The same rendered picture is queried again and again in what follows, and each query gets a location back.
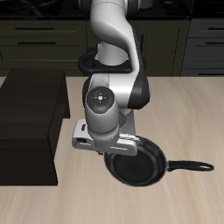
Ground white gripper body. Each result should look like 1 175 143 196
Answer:
71 133 141 157

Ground black frying pan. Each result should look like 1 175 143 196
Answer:
103 134 215 188

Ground dark wooden cabinet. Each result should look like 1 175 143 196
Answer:
0 68 72 187

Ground grey kitchen drawer unit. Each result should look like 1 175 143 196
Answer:
179 17 224 78

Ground dark olive kitchen cupboards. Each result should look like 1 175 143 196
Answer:
0 18 191 78

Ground black kitchen countertop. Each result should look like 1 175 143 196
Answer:
0 0 224 21

